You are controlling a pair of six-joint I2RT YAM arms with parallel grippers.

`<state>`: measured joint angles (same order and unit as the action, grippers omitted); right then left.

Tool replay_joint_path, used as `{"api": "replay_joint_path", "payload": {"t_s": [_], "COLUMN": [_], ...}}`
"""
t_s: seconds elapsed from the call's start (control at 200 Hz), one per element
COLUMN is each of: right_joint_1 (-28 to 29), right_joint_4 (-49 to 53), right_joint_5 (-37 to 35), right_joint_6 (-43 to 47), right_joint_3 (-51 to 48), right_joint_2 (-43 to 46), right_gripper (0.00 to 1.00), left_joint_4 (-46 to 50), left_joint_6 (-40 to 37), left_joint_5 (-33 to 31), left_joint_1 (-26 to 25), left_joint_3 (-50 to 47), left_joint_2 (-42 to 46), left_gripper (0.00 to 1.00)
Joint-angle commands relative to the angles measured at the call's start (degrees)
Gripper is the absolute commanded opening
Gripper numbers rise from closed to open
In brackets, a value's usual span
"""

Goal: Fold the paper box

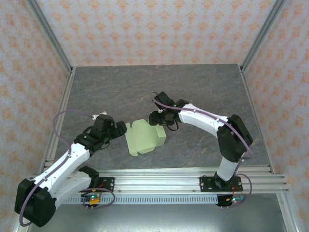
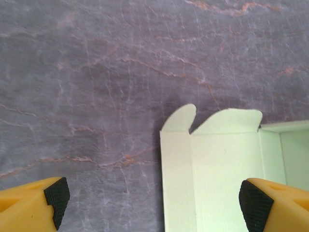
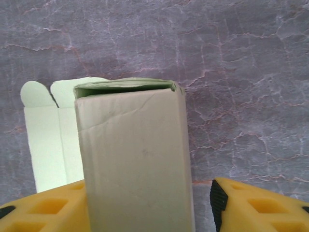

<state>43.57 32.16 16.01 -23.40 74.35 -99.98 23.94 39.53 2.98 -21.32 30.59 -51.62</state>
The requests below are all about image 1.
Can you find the light green paper box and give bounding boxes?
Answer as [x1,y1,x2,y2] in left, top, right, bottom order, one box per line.
[125,119,167,157]

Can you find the aluminium mounting beam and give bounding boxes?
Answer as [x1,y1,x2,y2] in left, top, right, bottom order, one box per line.
[28,169,289,194]

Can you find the grey metal sheet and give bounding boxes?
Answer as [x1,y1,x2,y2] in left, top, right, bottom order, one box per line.
[26,203,288,232]

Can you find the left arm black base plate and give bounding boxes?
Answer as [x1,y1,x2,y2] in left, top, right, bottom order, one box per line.
[96,177,115,193]

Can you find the aluminium table side rail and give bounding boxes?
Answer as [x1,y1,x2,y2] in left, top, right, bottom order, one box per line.
[38,67,77,174]
[239,65,277,174]

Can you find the slotted grey cable duct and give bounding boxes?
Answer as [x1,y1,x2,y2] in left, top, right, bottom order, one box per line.
[65,195,219,205]

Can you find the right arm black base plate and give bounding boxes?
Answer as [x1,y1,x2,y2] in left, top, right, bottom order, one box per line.
[199,176,242,193]

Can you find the aluminium frame post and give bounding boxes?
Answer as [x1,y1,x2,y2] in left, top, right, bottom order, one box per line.
[25,0,74,74]
[240,0,288,73]

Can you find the aluminium lower frame bar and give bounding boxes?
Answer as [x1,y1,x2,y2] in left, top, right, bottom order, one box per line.
[276,193,300,232]

